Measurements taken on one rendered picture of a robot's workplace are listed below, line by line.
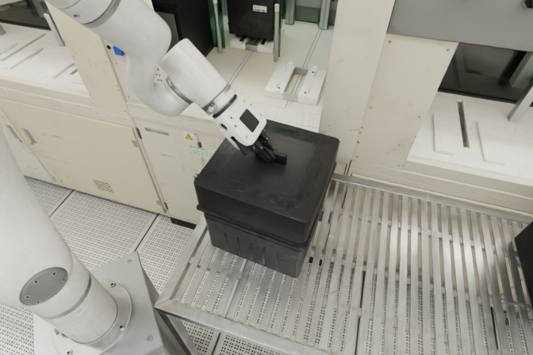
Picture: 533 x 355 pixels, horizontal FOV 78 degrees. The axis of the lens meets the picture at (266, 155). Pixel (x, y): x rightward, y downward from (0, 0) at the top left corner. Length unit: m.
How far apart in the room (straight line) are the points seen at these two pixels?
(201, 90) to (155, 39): 0.17
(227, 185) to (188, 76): 0.26
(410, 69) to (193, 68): 0.55
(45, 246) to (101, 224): 1.53
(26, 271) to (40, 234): 0.06
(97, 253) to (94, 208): 0.32
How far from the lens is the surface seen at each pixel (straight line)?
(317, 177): 0.80
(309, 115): 1.26
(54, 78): 1.74
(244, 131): 0.75
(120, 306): 1.01
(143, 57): 0.63
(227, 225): 0.88
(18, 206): 0.62
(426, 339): 1.01
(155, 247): 1.98
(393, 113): 1.04
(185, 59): 0.73
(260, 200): 0.75
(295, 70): 1.47
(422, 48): 0.94
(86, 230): 2.18
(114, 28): 0.58
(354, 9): 0.84
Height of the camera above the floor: 1.66
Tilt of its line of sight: 46 degrees down
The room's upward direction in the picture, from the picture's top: straight up
